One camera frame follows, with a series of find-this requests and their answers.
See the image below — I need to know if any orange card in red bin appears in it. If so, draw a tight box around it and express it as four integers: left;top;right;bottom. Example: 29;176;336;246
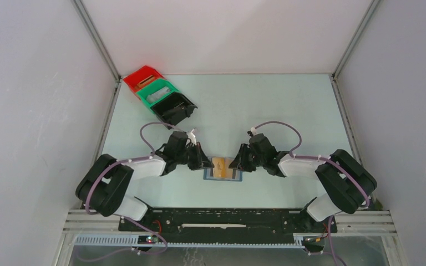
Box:
136;75;157;88

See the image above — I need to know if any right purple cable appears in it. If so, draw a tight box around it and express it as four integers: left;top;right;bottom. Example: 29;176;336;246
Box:
251;121;372;210

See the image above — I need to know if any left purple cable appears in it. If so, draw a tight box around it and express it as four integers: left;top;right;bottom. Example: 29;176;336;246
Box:
84;121;184;236

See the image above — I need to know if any black plastic bin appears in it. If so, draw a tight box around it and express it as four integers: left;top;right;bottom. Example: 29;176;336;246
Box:
150;92;197;130

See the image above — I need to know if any green plastic bin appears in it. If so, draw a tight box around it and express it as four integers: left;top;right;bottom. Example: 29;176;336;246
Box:
135;78;180;109

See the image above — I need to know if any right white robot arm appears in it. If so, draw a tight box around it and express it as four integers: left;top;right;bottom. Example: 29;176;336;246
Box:
229;134;377;232

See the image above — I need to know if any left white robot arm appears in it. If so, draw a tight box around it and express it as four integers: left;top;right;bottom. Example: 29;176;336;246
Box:
75;131;214;231

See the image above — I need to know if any purple cable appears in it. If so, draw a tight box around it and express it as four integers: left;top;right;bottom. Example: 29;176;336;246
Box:
251;121;372;210
84;121;184;236

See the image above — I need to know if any orange credit card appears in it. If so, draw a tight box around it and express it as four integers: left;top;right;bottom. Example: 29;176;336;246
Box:
212;157;233;179

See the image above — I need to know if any red plastic bin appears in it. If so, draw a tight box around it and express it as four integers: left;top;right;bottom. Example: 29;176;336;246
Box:
123;65;164;94

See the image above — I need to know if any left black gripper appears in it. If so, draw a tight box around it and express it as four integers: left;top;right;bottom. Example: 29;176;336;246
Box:
175;142;214;171

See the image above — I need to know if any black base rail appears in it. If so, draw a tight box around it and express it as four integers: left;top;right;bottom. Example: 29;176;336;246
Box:
65;206;398;250

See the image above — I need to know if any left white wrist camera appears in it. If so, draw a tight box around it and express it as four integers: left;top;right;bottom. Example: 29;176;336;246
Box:
186;128;197;146

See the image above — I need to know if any white card in green bin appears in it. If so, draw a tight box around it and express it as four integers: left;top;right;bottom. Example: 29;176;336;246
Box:
146;86;170;104

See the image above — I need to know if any blue card holder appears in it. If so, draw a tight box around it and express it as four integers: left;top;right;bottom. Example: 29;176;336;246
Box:
203;157;242;182

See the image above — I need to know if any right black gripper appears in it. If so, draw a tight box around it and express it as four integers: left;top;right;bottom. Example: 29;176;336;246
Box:
229;143;266;172

